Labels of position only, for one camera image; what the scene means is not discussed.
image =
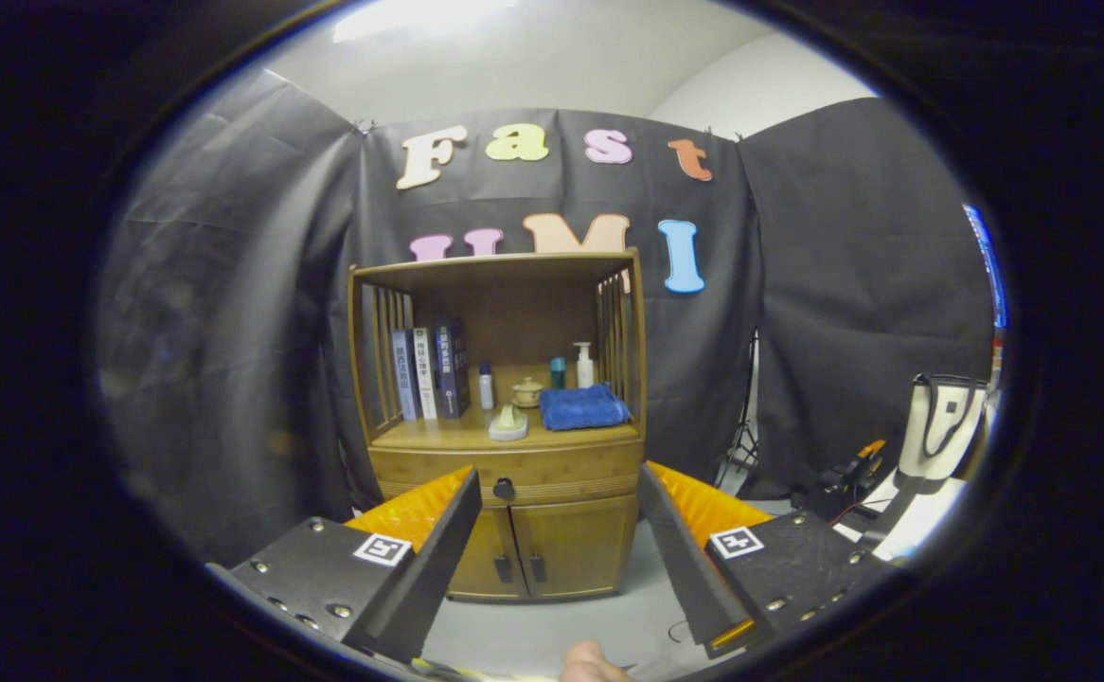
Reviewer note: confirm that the light blue book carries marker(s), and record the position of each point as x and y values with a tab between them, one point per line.
404	379

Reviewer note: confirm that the wooden cabinet door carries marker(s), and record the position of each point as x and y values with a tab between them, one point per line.
580	545
497	568

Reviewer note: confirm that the black tripod stand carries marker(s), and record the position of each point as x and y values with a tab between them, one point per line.
749	445

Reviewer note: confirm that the wooden cabinet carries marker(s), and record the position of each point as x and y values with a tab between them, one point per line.
514	303

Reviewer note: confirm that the white pump bottle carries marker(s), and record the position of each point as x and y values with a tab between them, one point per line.
585	371

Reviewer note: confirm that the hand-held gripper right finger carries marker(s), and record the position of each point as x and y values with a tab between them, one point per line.
685	568

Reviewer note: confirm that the teal bottle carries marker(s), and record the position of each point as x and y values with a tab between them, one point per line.
558	374

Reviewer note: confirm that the beige lidded teacup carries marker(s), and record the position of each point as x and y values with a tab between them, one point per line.
527	394

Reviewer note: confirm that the wooden drawer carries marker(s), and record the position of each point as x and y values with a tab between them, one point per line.
571	469

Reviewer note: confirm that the blue towel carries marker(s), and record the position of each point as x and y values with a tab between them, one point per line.
585	409

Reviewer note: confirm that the white book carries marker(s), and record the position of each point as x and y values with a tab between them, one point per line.
425	374

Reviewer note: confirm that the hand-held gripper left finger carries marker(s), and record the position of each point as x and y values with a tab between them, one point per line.
434	568

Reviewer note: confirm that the dark blue book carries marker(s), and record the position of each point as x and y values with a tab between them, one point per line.
453	369

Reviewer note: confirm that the wooden countertop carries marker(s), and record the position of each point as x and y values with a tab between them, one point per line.
457	434

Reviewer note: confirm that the black and orange tool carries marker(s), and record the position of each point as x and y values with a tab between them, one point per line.
855	471

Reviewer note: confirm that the pale green scrub brush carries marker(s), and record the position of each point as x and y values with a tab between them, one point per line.
508	428

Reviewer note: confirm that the white bottle with blue cap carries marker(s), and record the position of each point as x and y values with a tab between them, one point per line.
486	390

